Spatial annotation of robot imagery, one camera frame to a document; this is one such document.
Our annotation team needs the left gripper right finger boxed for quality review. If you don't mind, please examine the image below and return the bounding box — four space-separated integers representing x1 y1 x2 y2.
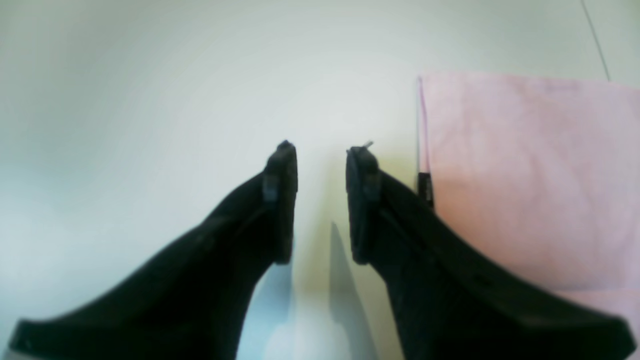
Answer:
345 146 637 360

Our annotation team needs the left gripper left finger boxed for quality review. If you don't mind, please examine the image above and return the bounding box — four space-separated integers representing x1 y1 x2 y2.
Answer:
8 141 298 360

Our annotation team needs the pink T-shirt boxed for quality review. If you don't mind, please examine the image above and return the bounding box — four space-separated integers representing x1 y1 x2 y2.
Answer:
417 72 640 337

